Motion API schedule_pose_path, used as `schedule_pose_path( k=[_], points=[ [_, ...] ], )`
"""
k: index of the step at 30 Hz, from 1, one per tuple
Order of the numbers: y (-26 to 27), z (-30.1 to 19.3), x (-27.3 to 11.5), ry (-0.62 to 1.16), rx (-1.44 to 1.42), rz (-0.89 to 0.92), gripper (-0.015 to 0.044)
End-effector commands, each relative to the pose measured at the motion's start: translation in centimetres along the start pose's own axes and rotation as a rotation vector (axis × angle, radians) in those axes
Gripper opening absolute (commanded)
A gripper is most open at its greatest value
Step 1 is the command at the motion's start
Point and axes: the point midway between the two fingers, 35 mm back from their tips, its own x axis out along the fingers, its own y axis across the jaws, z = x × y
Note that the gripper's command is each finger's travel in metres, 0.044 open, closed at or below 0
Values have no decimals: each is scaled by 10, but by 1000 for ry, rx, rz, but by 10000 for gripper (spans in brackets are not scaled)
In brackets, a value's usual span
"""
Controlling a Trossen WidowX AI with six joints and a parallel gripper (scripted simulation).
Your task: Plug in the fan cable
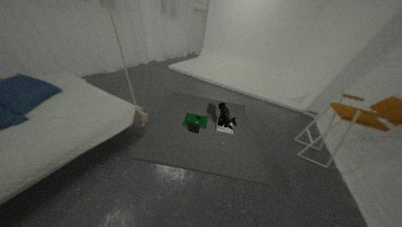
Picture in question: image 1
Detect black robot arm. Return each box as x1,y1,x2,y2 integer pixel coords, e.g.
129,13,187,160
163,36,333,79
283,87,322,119
218,103,229,126

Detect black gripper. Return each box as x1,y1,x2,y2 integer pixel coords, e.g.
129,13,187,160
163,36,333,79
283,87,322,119
225,117,237,129

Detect green circuit board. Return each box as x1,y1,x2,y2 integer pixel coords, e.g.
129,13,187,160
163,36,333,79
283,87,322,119
183,113,207,129

